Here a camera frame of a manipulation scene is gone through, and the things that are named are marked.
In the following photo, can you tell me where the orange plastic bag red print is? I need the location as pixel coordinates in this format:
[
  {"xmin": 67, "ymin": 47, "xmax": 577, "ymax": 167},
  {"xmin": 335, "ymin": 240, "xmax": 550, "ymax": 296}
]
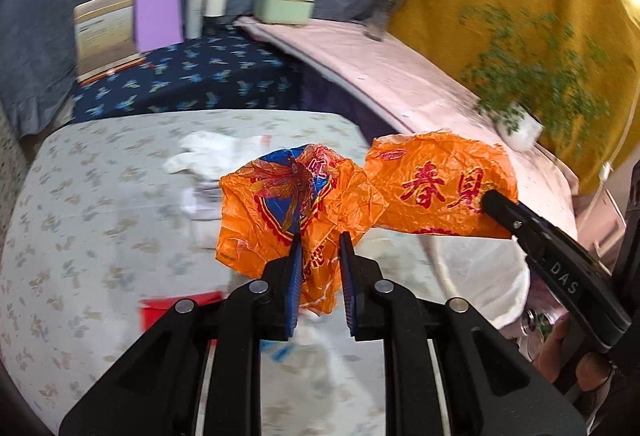
[{"xmin": 364, "ymin": 132, "xmax": 520, "ymax": 240}]

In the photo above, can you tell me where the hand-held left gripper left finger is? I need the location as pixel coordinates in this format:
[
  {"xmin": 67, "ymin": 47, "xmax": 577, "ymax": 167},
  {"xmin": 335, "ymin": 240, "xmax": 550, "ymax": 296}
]
[{"xmin": 59, "ymin": 233, "xmax": 304, "ymax": 436}]

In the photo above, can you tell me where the navy floral cloth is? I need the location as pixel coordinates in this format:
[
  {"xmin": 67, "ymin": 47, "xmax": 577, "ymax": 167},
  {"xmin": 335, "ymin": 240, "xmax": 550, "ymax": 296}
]
[{"xmin": 72, "ymin": 23, "xmax": 303, "ymax": 124}]

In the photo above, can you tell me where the trash bin with white liner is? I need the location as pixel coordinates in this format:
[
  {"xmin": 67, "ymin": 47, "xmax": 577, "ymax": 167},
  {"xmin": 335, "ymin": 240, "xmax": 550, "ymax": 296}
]
[{"xmin": 422, "ymin": 226, "xmax": 532, "ymax": 332}]

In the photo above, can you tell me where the white cable with switch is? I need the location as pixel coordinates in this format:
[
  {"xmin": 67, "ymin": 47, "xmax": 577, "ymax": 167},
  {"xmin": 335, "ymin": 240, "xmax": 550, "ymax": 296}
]
[{"xmin": 595, "ymin": 106, "xmax": 638, "ymax": 197}]

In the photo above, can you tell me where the glass vase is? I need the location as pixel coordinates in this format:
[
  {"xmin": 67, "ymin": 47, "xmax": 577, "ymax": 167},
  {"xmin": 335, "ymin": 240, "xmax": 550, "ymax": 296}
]
[{"xmin": 366, "ymin": 0, "xmax": 396, "ymax": 41}]

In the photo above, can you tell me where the white ribbed pot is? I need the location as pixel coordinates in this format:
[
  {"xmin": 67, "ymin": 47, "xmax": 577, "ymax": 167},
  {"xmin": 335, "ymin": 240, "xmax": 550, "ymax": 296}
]
[{"xmin": 495, "ymin": 100, "xmax": 545, "ymax": 151}]

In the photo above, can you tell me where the gold box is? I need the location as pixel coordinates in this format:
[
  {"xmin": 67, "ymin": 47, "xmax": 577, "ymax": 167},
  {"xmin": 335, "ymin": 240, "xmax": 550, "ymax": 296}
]
[{"xmin": 73, "ymin": 0, "xmax": 146, "ymax": 84}]

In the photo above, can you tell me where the red packet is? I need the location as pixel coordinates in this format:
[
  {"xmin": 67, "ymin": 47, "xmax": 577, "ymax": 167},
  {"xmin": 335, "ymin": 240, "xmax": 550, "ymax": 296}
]
[{"xmin": 139, "ymin": 292, "xmax": 223, "ymax": 332}]

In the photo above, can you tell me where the purple card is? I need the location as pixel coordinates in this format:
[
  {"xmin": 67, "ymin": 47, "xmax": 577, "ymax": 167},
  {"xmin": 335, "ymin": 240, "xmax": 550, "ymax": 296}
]
[{"xmin": 134, "ymin": 0, "xmax": 183, "ymax": 54}]

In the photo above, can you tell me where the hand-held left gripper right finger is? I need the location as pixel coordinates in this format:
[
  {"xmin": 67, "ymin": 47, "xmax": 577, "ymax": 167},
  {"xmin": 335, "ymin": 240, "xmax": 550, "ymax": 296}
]
[{"xmin": 339, "ymin": 232, "xmax": 586, "ymax": 436}]

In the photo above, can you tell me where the white paper slip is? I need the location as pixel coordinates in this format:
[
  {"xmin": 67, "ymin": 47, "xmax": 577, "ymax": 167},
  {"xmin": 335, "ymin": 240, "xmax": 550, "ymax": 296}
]
[{"xmin": 181, "ymin": 183, "xmax": 223, "ymax": 223}]

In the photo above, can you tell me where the white wrapper with blue print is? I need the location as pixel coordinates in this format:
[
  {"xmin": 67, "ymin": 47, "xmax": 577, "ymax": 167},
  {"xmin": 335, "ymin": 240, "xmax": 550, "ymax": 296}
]
[{"xmin": 260, "ymin": 308, "xmax": 346, "ymax": 367}]

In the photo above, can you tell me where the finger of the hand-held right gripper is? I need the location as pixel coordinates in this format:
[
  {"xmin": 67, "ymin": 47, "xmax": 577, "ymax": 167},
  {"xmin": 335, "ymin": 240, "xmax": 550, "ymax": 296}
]
[{"xmin": 480, "ymin": 190, "xmax": 633, "ymax": 353}]

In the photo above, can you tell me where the green tissue box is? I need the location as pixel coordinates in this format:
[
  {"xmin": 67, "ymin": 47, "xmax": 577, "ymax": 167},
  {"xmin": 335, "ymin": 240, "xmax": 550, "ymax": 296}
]
[{"xmin": 251, "ymin": 0, "xmax": 317, "ymax": 26}]

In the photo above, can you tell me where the orange plastic bag blue print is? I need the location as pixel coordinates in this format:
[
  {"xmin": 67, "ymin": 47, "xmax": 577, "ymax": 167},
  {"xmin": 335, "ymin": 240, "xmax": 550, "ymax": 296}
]
[{"xmin": 216, "ymin": 143, "xmax": 390, "ymax": 315}]

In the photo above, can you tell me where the person's right hand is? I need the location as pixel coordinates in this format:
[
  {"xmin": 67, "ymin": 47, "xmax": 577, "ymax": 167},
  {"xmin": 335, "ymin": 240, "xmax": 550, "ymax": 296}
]
[{"xmin": 537, "ymin": 318, "xmax": 618, "ymax": 392}]

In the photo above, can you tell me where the pink sheet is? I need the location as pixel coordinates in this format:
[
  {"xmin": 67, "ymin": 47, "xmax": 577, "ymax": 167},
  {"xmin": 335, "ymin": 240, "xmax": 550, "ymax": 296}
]
[{"xmin": 234, "ymin": 16, "xmax": 581, "ymax": 241}]

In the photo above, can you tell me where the white bottle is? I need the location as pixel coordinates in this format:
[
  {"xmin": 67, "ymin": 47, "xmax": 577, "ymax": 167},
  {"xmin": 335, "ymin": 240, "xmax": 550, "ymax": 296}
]
[{"xmin": 185, "ymin": 0, "xmax": 207, "ymax": 40}]

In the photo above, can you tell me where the green leafy plant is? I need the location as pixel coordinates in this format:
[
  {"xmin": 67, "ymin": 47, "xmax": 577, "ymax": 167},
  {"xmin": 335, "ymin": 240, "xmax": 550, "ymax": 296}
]
[{"xmin": 457, "ymin": 4, "xmax": 613, "ymax": 151}]

